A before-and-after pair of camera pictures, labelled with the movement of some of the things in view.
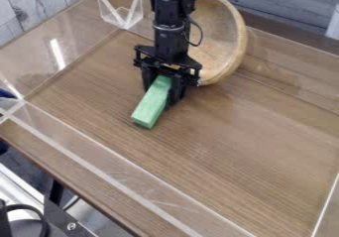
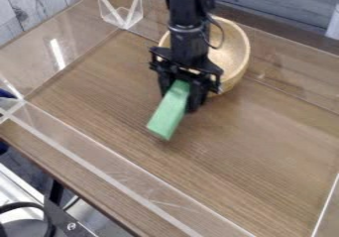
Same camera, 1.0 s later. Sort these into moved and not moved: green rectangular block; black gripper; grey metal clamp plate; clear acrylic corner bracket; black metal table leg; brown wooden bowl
Moved: black gripper; green rectangular block; brown wooden bowl
Not moved: clear acrylic corner bracket; black metal table leg; grey metal clamp plate
